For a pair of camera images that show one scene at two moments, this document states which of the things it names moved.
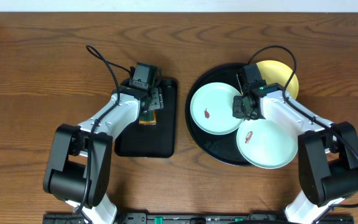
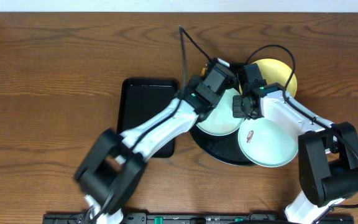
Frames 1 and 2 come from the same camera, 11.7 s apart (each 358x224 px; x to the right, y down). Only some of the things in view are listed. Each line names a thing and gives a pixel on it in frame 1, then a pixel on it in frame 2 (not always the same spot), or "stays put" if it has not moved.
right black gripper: [237, 112] stays put
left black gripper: [151, 104] -> [229, 74]
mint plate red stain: [266, 143] stays put
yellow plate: [276, 72] stays put
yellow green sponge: [148, 118] -> [203, 71]
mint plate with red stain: [211, 109] stays put
